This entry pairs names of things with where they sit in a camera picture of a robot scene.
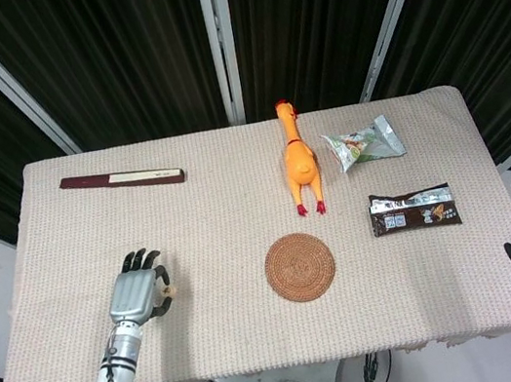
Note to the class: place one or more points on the green white snack bag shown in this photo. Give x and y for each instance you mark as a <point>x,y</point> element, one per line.
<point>366,146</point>

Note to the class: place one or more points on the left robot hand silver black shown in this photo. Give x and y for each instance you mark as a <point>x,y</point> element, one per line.
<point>132,294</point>

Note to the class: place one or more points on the yellow rubber chicken toy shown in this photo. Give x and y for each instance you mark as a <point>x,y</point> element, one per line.
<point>300,163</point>

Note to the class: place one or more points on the beige woven tablecloth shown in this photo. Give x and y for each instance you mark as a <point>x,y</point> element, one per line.
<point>238,204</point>

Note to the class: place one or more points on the round woven rattan coaster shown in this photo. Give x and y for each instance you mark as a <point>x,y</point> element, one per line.
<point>300,266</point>

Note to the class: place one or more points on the dark brown snack packet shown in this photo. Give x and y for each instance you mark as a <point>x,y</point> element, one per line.
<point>413,212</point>

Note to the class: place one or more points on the black curtain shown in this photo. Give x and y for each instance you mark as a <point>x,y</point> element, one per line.
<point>122,51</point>

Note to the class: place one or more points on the dark red folded fan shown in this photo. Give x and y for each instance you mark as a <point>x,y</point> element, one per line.
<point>125,179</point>

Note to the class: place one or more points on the wooden chess piece black character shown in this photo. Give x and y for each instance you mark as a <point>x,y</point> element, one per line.
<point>170,292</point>

